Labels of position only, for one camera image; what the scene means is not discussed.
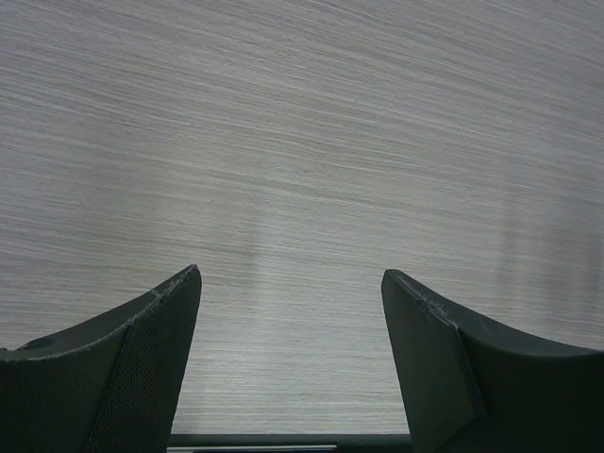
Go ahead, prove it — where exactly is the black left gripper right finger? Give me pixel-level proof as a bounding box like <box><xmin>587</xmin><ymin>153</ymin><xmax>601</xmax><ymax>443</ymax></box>
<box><xmin>381</xmin><ymin>269</ymin><xmax>603</xmax><ymax>452</ymax></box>

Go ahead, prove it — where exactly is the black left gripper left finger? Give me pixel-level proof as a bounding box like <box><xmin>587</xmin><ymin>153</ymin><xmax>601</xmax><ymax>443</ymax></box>
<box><xmin>1</xmin><ymin>265</ymin><xmax>202</xmax><ymax>452</ymax></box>

